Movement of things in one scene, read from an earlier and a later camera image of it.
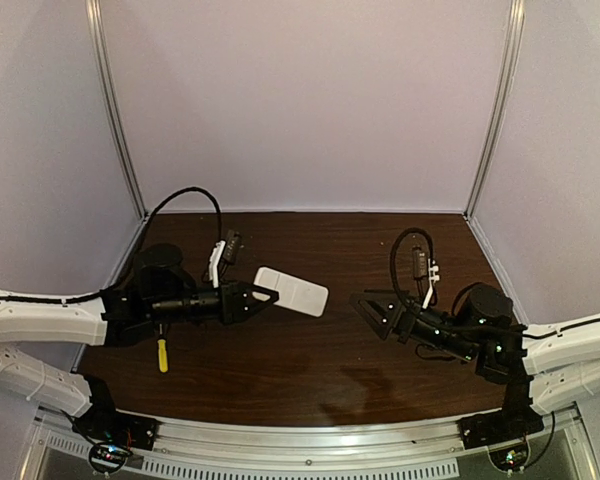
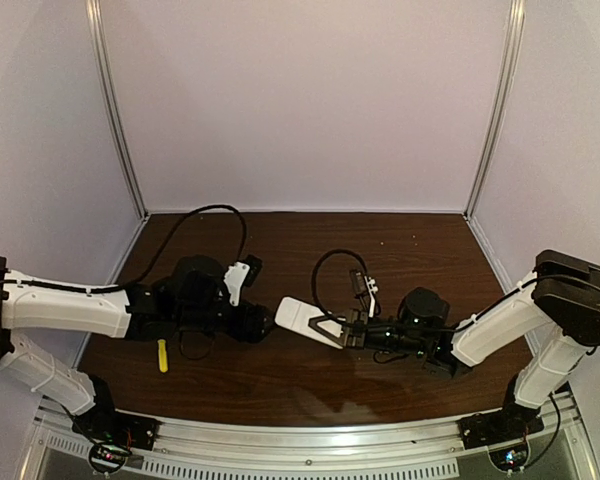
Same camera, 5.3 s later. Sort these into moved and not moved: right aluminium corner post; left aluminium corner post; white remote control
Moved: white remote control
Not moved: left aluminium corner post; right aluminium corner post
